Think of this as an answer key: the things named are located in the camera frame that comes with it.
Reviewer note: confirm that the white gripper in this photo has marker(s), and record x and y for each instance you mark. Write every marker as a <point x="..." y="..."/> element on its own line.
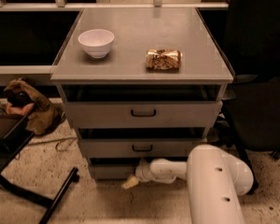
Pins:
<point x="142" y="172"/>

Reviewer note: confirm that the grey bottom drawer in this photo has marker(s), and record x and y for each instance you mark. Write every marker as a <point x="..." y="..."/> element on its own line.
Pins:
<point x="111" y="171"/>

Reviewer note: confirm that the grey drawer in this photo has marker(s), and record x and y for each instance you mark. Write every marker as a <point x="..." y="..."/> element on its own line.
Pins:
<point x="137" y="148"/>
<point x="121" y="115"/>
<point x="111" y="171"/>

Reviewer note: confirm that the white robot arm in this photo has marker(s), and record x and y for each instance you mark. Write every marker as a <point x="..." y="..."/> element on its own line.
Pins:
<point x="215" y="180"/>

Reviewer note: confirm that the grey middle drawer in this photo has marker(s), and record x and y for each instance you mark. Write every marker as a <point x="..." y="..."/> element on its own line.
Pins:
<point x="137" y="148"/>

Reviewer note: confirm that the grey top drawer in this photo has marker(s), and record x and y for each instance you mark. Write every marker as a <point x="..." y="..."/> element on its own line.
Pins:
<point x="121" y="115"/>

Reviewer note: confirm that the grey drawer cabinet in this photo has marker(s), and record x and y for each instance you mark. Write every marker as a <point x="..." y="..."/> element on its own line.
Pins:
<point x="122" y="76"/>

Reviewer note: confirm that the metal hook on floor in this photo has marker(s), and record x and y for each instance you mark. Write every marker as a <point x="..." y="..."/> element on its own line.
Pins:
<point x="65" y="145"/>

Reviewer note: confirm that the brown crumpled cloth bag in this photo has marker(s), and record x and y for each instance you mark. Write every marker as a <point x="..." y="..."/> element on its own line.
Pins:
<point x="43" y="115"/>

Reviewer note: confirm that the crushed golden can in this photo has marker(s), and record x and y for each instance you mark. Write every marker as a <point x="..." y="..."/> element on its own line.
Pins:
<point x="163" y="59"/>

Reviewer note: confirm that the black table stand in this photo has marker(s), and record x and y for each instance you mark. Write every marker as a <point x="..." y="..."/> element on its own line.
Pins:
<point x="14" y="137"/>

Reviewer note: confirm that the black office chair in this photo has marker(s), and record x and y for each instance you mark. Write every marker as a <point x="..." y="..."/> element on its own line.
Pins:
<point x="251" y="43"/>

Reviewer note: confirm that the white ceramic bowl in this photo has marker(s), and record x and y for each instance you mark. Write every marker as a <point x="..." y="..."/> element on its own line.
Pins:
<point x="96" y="42"/>

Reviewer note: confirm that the grey side desk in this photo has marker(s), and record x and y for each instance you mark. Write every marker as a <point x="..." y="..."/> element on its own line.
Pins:
<point x="32" y="39"/>

